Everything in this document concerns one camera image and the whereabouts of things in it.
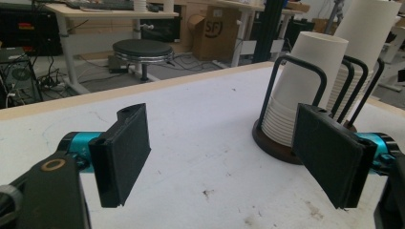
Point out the tall stack of paper cups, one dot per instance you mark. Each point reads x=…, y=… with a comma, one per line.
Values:
x=366, y=28

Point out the black equipment case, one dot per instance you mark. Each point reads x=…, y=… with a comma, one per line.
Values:
x=28, y=28

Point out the short stack of paper cups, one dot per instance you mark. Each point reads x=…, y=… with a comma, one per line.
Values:
x=305, y=79

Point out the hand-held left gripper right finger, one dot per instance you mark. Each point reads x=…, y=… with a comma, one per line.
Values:
x=328, y=156

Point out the black keyboard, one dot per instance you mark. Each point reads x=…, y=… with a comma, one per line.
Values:
x=102, y=4

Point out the white foam mat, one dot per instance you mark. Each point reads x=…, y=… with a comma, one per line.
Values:
x=203, y=143

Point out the black round stool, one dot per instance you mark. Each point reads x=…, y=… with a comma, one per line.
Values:
x=142, y=49

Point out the black computer tower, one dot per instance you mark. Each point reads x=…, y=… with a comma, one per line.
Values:
x=19, y=76

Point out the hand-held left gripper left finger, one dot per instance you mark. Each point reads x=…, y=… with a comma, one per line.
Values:
x=121, y=159

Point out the light wooden desk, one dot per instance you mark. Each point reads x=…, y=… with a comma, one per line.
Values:
x=105, y=12

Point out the black metal frame post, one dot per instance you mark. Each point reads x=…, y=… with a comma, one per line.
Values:
x=267, y=28

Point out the brown cardboard box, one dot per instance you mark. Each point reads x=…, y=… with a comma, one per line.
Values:
x=216, y=31

